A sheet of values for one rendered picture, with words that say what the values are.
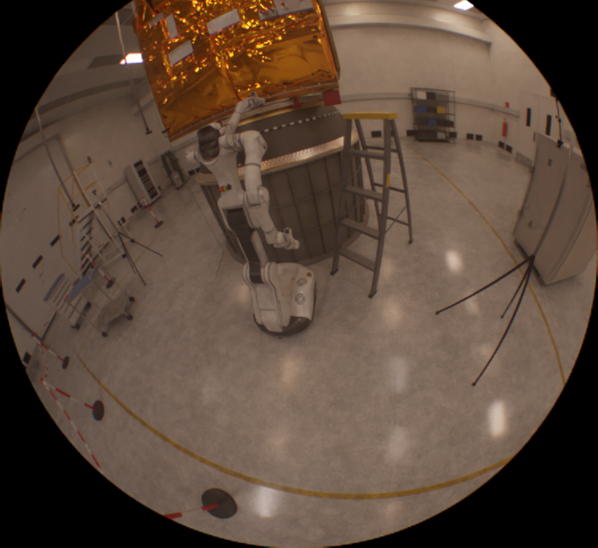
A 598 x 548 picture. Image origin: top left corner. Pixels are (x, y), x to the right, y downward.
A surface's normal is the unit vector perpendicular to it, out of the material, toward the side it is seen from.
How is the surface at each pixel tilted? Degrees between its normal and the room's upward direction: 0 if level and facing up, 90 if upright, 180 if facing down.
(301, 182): 90
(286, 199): 90
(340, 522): 0
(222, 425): 0
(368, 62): 90
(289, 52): 89
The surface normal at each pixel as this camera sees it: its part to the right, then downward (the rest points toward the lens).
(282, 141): 0.11, 0.18
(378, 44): -0.15, 0.66
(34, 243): 0.96, -0.07
